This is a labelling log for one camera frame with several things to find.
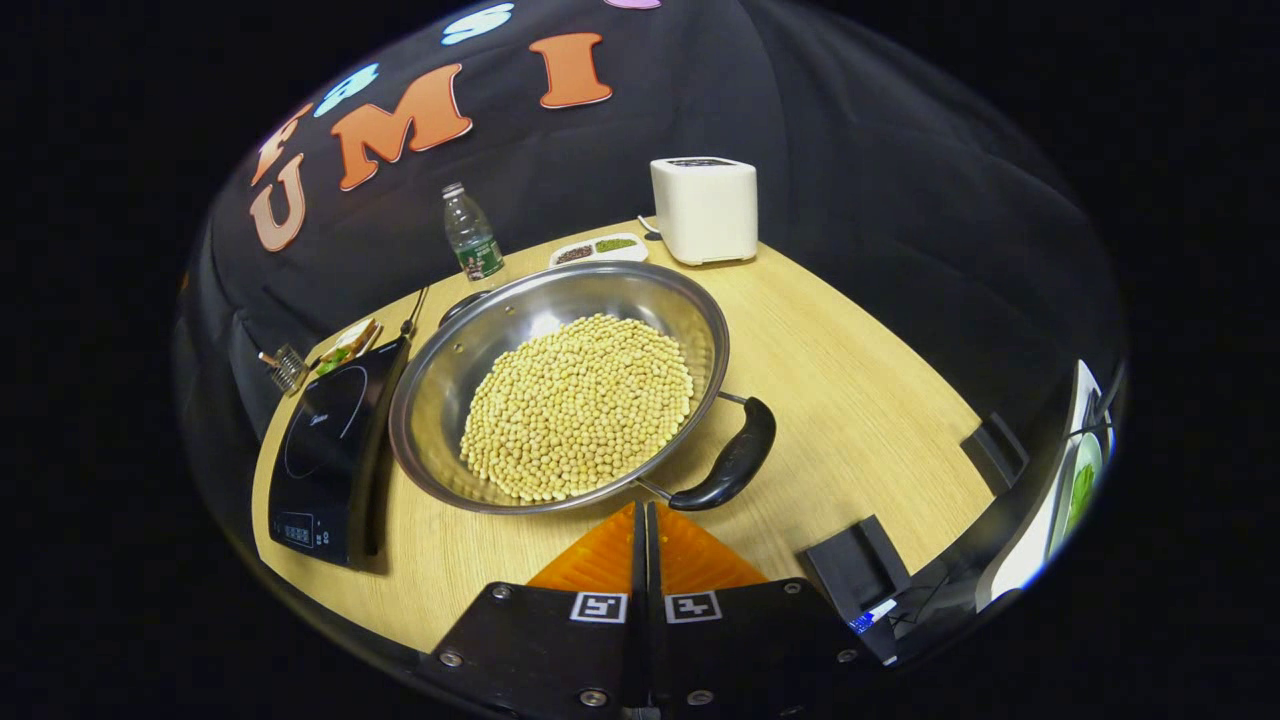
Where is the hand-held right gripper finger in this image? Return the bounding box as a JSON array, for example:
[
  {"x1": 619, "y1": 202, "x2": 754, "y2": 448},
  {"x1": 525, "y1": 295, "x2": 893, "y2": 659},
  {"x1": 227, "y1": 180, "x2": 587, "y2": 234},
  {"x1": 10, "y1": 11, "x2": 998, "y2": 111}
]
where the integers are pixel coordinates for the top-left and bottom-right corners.
[
  {"x1": 648, "y1": 502, "x2": 883, "y2": 717},
  {"x1": 415, "y1": 502, "x2": 649, "y2": 717}
]

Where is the steel pot with black handles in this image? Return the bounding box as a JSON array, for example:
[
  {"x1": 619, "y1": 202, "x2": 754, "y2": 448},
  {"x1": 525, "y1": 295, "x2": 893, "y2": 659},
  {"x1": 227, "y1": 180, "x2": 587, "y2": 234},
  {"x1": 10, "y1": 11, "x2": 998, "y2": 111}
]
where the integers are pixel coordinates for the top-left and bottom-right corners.
[{"x1": 388, "y1": 262, "x2": 777, "y2": 515}]

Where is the black induction cooktop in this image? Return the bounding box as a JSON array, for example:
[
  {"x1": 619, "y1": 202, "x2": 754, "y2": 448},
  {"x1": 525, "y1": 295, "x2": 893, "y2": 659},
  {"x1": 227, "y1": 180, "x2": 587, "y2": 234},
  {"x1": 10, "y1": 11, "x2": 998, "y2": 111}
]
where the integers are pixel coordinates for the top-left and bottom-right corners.
[{"x1": 268, "y1": 335, "x2": 413, "y2": 571}]

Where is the pile of yellow soybeans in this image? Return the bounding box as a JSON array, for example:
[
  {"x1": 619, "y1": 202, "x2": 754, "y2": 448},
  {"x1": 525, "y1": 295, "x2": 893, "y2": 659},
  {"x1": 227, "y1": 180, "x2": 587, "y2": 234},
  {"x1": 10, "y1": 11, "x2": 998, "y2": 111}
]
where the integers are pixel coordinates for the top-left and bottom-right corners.
[{"x1": 460, "y1": 314, "x2": 695, "y2": 503}]

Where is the white divided bean dish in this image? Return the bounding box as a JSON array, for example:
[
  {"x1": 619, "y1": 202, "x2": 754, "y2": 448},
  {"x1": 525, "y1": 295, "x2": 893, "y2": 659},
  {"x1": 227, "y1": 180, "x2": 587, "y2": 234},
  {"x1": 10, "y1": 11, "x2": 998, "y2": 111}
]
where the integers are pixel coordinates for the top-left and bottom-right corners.
[{"x1": 549, "y1": 234, "x2": 649, "y2": 269}]

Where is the white toaster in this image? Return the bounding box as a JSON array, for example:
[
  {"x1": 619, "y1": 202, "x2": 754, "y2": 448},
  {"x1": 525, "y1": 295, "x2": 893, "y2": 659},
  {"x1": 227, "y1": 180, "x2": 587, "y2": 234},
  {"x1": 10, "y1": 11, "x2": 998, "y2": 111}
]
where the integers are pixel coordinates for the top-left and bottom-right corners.
[{"x1": 650, "y1": 157, "x2": 759, "y2": 267}]

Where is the sandwich with lettuce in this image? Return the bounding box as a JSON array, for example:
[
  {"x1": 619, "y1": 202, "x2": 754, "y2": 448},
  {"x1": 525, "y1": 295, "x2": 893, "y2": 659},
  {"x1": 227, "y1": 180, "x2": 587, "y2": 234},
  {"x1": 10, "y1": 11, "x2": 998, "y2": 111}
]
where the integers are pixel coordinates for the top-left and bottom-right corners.
[{"x1": 315, "y1": 318, "x2": 381, "y2": 376}]

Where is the clear plastic water bottle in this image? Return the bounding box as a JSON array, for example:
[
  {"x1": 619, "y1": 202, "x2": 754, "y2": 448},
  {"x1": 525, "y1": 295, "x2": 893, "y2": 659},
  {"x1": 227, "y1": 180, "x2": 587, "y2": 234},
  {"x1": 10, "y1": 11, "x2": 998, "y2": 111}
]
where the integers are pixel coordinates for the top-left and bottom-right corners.
[{"x1": 443, "y1": 182, "x2": 506, "y2": 284}]

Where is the computer monitor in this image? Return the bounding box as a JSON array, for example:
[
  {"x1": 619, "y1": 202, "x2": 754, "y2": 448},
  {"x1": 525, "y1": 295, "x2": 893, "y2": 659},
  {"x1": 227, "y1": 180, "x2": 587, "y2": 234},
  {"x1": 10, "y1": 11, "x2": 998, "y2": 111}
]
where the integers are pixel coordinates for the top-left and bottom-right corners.
[{"x1": 975, "y1": 358, "x2": 1113, "y2": 603}]

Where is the black bracket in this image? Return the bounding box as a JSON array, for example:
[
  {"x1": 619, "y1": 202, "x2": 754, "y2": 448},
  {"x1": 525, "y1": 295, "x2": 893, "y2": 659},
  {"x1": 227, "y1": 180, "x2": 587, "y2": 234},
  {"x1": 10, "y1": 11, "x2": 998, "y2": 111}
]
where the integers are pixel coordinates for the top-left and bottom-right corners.
[
  {"x1": 805, "y1": 515, "x2": 913, "y2": 623},
  {"x1": 960, "y1": 412, "x2": 1031, "y2": 493}
]

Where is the small metal wire rack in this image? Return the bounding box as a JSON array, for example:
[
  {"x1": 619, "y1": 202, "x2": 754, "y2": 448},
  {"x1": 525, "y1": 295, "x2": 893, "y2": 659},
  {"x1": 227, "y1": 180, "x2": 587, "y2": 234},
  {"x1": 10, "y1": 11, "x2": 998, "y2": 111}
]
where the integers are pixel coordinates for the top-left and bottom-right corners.
[{"x1": 258, "y1": 343, "x2": 307, "y2": 397}]

